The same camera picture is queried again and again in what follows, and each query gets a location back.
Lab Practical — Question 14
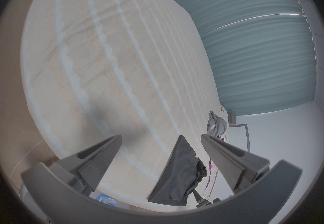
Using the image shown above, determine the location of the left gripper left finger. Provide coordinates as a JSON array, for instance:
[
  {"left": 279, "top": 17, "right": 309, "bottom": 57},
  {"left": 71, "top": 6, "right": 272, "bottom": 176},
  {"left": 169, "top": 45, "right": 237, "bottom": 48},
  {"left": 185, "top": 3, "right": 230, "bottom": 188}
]
[{"left": 52, "top": 134, "right": 123, "bottom": 192}]

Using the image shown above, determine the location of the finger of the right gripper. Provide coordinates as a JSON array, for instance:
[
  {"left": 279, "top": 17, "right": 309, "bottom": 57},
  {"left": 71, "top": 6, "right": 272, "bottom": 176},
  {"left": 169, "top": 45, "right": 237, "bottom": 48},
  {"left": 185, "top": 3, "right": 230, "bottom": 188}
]
[{"left": 192, "top": 189, "right": 204, "bottom": 203}]

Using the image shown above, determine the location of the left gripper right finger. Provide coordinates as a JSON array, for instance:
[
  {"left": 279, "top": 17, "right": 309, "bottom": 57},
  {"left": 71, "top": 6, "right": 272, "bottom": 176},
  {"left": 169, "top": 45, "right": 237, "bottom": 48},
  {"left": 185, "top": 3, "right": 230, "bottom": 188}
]
[{"left": 200, "top": 134, "right": 270, "bottom": 191}]

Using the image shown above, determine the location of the black T-shirt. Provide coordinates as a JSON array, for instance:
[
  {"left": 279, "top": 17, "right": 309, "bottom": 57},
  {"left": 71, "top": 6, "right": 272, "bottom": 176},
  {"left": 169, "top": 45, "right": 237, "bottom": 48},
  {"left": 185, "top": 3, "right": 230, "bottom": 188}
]
[{"left": 147, "top": 134, "right": 207, "bottom": 207}]

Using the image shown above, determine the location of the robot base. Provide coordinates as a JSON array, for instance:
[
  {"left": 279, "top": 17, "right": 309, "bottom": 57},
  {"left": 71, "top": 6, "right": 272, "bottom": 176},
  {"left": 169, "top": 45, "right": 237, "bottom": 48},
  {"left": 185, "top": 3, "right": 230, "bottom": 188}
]
[{"left": 95, "top": 193, "right": 130, "bottom": 213}]

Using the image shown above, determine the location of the pile of clothes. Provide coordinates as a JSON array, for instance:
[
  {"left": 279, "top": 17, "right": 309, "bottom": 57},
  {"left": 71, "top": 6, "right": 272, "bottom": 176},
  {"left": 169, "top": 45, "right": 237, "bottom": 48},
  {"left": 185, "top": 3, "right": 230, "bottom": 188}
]
[{"left": 205, "top": 136, "right": 228, "bottom": 190}]

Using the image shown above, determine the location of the bed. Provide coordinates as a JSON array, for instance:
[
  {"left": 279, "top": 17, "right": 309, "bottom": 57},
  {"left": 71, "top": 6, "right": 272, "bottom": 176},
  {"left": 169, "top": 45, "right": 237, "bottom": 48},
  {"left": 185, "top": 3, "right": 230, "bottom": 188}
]
[{"left": 20, "top": 0, "right": 251, "bottom": 208}]

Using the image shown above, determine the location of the grey garment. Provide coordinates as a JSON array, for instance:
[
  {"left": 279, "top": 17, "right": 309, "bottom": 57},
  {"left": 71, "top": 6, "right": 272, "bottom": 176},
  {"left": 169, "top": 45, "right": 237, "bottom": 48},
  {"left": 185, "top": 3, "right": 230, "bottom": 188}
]
[{"left": 207, "top": 111, "right": 228, "bottom": 138}]

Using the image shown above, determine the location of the white printed pillow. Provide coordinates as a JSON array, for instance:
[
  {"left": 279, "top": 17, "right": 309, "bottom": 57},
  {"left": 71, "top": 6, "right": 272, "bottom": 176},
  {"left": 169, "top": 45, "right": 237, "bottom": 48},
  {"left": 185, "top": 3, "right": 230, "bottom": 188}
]
[{"left": 219, "top": 105, "right": 230, "bottom": 140}]

